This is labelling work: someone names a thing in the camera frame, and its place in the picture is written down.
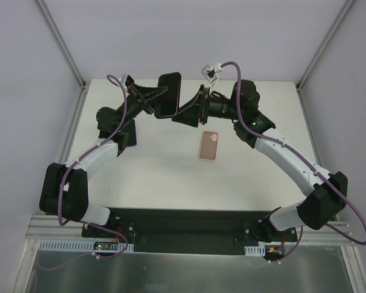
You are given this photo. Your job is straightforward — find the purple cable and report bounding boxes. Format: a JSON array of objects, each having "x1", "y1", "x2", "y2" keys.
[
  {"x1": 219, "y1": 61, "x2": 366, "y2": 267},
  {"x1": 57, "y1": 73, "x2": 132, "y2": 260}
]

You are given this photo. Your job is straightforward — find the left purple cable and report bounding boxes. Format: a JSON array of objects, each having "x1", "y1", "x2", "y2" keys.
[{"x1": 57, "y1": 73, "x2": 132, "y2": 260}]

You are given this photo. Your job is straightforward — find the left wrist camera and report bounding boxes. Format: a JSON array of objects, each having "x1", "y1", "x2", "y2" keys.
[{"x1": 120, "y1": 74, "x2": 129, "y2": 85}]

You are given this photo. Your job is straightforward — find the right white cable duct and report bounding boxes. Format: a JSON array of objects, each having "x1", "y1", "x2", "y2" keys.
[{"x1": 244, "y1": 245, "x2": 266, "y2": 257}]

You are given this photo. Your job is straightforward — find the aluminium frame post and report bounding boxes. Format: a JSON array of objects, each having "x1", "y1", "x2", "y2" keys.
[
  {"x1": 295, "y1": 0, "x2": 357, "y2": 91},
  {"x1": 33, "y1": 0, "x2": 87, "y2": 90}
]

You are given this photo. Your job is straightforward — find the left aluminium frame post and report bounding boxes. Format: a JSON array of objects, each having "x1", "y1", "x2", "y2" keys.
[{"x1": 33, "y1": 0, "x2": 87, "y2": 90}]

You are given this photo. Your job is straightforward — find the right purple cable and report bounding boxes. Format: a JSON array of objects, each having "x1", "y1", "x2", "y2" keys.
[{"x1": 219, "y1": 61, "x2": 366, "y2": 267}]

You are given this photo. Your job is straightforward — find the left white cable duct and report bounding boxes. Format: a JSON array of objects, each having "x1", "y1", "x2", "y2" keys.
[{"x1": 39, "y1": 240, "x2": 134, "y2": 253}]

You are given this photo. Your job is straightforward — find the pink silicone phone case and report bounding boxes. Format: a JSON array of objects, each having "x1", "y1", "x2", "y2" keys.
[{"x1": 198, "y1": 131, "x2": 218, "y2": 161}]

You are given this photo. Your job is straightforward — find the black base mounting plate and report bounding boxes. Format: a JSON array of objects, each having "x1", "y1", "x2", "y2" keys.
[{"x1": 79, "y1": 204, "x2": 306, "y2": 254}]

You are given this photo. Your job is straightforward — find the right aluminium frame post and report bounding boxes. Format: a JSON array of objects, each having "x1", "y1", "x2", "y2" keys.
[{"x1": 295, "y1": 0, "x2": 357, "y2": 91}]

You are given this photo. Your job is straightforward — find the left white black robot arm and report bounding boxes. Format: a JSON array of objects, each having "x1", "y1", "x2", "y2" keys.
[{"x1": 39, "y1": 74, "x2": 168, "y2": 237}]

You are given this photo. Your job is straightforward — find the white cable duct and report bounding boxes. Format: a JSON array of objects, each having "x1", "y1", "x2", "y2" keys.
[
  {"x1": 39, "y1": 240, "x2": 134, "y2": 253},
  {"x1": 244, "y1": 245, "x2": 266, "y2": 257}
]

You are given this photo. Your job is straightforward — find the front aluminium rail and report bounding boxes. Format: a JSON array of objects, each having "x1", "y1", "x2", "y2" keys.
[{"x1": 26, "y1": 215, "x2": 355, "y2": 246}]

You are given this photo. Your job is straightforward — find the black smartphone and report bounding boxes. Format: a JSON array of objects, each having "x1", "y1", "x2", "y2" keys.
[
  {"x1": 154, "y1": 72, "x2": 182, "y2": 119},
  {"x1": 121, "y1": 119, "x2": 137, "y2": 147}
]

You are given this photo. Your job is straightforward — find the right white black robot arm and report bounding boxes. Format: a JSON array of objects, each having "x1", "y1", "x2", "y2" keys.
[{"x1": 172, "y1": 80, "x2": 348, "y2": 242}]

